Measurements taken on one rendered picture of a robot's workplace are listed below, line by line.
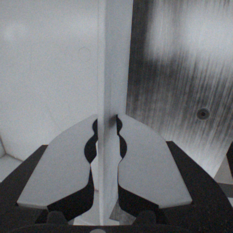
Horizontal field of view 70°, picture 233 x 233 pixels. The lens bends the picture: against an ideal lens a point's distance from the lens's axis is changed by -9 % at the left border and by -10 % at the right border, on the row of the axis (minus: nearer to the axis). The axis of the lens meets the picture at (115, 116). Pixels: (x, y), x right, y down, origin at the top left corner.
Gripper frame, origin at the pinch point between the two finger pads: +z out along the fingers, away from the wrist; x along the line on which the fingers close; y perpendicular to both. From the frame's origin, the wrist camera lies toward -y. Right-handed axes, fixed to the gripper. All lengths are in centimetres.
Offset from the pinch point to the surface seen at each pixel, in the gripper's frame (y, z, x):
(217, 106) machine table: 4.8, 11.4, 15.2
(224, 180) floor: 100, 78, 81
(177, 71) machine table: 0.1, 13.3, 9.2
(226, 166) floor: 85, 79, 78
